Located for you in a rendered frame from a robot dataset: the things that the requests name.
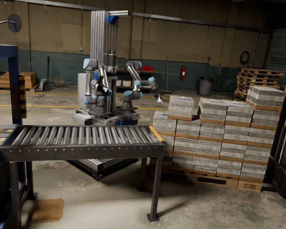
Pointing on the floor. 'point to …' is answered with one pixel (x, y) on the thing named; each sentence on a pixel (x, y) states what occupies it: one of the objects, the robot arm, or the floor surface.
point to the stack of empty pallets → (253, 79)
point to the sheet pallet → (31, 81)
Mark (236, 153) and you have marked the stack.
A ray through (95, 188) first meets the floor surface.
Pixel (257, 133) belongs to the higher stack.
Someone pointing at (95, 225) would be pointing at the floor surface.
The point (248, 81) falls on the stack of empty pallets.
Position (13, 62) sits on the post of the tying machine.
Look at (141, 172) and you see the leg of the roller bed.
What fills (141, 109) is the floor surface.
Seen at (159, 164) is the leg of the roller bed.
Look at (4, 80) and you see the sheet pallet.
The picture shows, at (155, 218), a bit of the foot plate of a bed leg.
